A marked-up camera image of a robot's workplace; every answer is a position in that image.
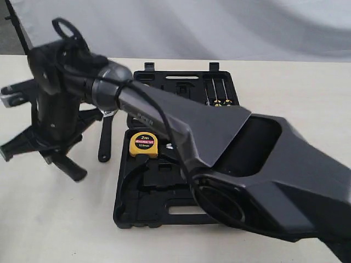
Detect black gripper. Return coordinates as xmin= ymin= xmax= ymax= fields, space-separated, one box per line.
xmin=1 ymin=90 xmax=102 ymax=164

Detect adjustable wrench black handle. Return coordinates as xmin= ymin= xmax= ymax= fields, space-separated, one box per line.
xmin=98 ymin=111 xmax=116 ymax=163

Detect black plastic tool case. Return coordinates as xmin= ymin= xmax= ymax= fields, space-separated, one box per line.
xmin=113 ymin=62 xmax=239 ymax=228

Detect right yellow black screwdriver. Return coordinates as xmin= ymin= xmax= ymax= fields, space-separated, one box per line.
xmin=222 ymin=79 xmax=233 ymax=106

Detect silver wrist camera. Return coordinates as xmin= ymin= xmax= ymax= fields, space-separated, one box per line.
xmin=1 ymin=82 xmax=28 ymax=108

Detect black stand pole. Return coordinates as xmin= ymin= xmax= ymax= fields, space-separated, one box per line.
xmin=4 ymin=0 xmax=32 ymax=55

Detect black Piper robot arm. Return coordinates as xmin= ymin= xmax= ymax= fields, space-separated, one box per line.
xmin=1 ymin=38 xmax=350 ymax=262

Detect left yellow black screwdriver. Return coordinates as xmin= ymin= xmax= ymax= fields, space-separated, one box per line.
xmin=211 ymin=78 xmax=222 ymax=107

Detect claw hammer black grip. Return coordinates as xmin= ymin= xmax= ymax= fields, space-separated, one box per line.
xmin=52 ymin=153 xmax=87 ymax=182

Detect yellow tape measure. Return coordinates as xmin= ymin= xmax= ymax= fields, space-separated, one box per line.
xmin=129 ymin=131 xmax=158 ymax=159

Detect clear voltage tester screwdriver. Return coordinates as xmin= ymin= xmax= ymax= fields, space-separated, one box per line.
xmin=205 ymin=88 xmax=211 ymax=106

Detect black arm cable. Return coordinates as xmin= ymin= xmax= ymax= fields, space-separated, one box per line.
xmin=51 ymin=18 xmax=278 ymax=239

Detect orange handled pliers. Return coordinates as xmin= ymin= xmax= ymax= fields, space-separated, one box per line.
xmin=166 ymin=143 xmax=174 ymax=150

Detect yellow black screwdriver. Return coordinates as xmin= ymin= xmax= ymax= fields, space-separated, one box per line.
xmin=211 ymin=78 xmax=222 ymax=107
xmin=222 ymin=79 xmax=233 ymax=106

